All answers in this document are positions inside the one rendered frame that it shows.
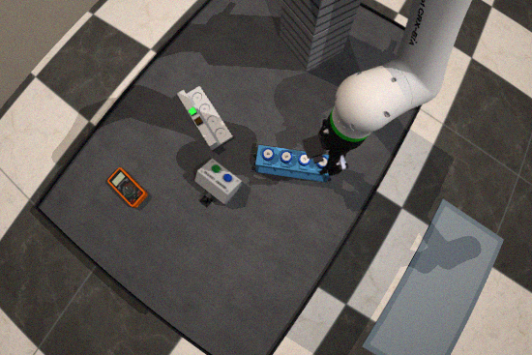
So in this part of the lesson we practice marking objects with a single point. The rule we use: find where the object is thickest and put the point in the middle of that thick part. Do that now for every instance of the black table edge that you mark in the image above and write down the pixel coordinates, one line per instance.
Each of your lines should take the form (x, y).
(107, 113)

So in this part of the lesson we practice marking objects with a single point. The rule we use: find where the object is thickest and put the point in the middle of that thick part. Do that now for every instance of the white button panel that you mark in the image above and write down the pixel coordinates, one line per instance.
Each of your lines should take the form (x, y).
(218, 182)

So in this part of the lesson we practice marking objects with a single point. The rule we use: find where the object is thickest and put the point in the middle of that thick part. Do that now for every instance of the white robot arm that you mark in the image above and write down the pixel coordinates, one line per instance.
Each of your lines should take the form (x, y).
(371, 99)

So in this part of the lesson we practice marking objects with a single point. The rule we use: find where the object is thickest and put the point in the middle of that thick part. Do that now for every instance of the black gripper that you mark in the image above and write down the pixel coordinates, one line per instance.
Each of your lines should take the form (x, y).
(333, 164)

